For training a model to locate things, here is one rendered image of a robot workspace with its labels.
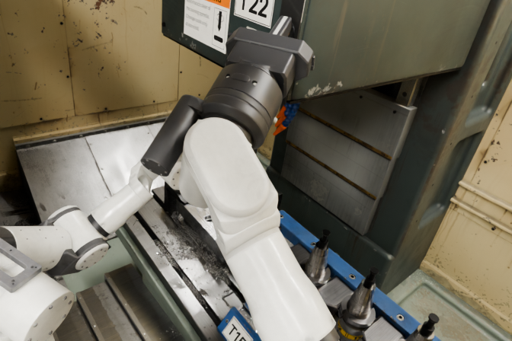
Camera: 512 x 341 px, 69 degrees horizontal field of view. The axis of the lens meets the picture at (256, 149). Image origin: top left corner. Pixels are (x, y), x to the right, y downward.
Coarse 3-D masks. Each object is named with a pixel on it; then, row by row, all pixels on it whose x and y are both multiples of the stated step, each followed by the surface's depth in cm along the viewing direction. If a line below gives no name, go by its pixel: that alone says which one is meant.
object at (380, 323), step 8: (376, 320) 68; (384, 320) 68; (368, 328) 66; (376, 328) 66; (384, 328) 67; (392, 328) 67; (368, 336) 65; (376, 336) 65; (384, 336) 65; (392, 336) 65; (400, 336) 66
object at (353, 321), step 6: (342, 300) 70; (342, 306) 69; (342, 312) 68; (348, 312) 68; (372, 312) 68; (348, 318) 67; (354, 318) 67; (372, 318) 67; (348, 324) 67; (354, 324) 66; (360, 324) 66; (366, 324) 66; (354, 330) 67; (360, 330) 67
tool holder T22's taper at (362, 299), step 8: (360, 288) 65; (368, 288) 64; (352, 296) 67; (360, 296) 65; (368, 296) 65; (352, 304) 67; (360, 304) 66; (368, 304) 65; (352, 312) 67; (360, 312) 66; (368, 312) 66
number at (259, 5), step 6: (252, 0) 61; (258, 0) 59; (264, 0) 58; (270, 0) 57; (252, 6) 61; (258, 6) 60; (264, 6) 59; (252, 12) 61; (258, 12) 60; (264, 12) 59; (258, 18) 60; (264, 18) 59
